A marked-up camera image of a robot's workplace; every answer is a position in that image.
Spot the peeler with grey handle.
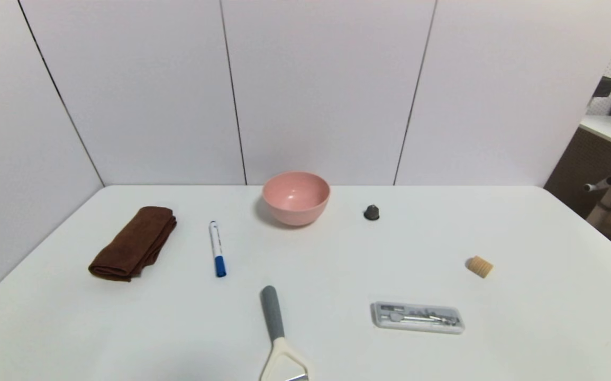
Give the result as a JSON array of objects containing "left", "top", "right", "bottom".
[{"left": 259, "top": 285, "right": 309, "bottom": 381}]

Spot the tan cork stopper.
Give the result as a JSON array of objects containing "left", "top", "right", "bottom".
[{"left": 467, "top": 256, "right": 494, "bottom": 279}]

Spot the clear plastic compass case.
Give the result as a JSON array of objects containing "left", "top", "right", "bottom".
[{"left": 371, "top": 301, "right": 466, "bottom": 335}]

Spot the pink bowl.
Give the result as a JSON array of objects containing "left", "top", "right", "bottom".
[{"left": 262, "top": 170, "right": 331, "bottom": 227}]

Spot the white marker with blue cap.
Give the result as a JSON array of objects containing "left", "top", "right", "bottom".
[{"left": 209, "top": 221, "right": 227, "bottom": 278}]

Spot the brown cloth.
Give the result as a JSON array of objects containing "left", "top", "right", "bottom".
[{"left": 88, "top": 206, "right": 177, "bottom": 282}]

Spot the brown desk side panel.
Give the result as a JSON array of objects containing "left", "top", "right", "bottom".
[{"left": 544, "top": 127, "right": 611, "bottom": 219}]

